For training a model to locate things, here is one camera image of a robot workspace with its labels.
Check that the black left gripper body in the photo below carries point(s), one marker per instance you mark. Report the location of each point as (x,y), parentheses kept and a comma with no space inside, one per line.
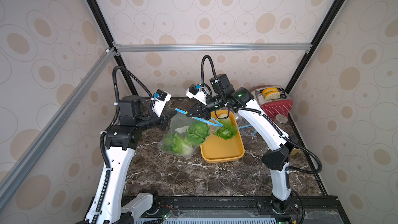
(153,119)

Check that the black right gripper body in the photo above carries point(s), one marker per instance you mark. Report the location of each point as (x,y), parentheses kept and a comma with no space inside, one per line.
(201,108)

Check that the chinese cabbage front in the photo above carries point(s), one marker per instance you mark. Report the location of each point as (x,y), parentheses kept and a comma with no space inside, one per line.
(175,144)

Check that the chinese cabbage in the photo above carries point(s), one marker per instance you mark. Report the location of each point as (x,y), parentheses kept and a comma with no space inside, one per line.
(197,133)
(175,144)
(228,130)

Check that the clear zipper bag blue seal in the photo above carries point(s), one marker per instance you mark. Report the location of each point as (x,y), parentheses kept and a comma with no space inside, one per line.
(180,123)

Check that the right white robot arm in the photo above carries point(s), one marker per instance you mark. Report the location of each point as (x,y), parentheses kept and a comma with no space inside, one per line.
(243,102)

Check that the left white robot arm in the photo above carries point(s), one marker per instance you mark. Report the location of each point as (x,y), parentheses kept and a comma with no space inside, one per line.
(118,144)

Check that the crumpled clear plastic bag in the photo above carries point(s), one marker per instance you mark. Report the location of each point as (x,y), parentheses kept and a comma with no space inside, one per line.
(245,128)

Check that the yellow plastic tray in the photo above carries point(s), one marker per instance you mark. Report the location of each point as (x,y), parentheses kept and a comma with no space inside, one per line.
(217,150)

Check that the yellow bread slice in toaster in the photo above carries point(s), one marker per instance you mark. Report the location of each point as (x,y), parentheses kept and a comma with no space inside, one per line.
(269,90)

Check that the pale bread slice in toaster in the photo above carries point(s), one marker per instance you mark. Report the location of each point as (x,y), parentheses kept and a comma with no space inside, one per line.
(274,95)

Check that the red and silver toaster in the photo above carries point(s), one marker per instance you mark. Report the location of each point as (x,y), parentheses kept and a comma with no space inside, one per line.
(283,105)

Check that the clear jar with metal lid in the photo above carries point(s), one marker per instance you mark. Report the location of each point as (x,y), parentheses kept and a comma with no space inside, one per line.
(281,120)

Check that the small yellow jar black lid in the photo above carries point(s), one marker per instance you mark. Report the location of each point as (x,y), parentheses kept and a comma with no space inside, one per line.
(295,151)

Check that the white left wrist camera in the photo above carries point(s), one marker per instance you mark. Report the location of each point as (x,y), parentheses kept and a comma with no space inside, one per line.
(160,98)

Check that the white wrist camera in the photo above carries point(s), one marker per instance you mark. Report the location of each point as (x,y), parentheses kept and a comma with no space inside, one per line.
(160,98)
(197,92)

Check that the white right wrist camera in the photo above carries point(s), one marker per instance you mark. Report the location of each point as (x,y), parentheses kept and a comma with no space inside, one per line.
(197,92)

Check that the aluminium rail back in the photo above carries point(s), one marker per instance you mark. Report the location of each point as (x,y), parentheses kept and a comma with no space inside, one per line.
(213,47)

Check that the aluminium rail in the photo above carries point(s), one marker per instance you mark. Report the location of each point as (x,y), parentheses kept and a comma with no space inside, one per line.
(213,47)
(24,166)

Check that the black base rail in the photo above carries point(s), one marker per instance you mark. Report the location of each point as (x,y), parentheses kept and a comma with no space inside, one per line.
(230,210)

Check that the black corner frame post left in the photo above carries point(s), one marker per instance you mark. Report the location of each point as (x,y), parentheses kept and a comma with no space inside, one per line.
(103,26)

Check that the black corner frame post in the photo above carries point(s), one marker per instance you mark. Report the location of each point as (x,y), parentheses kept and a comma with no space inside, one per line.
(324,27)
(103,26)

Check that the aluminium rail left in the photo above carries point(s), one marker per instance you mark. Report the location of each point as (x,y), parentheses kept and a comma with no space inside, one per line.
(24,166)

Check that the black corner frame post right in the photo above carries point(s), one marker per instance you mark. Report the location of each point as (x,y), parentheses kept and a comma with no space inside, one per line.
(324,27)

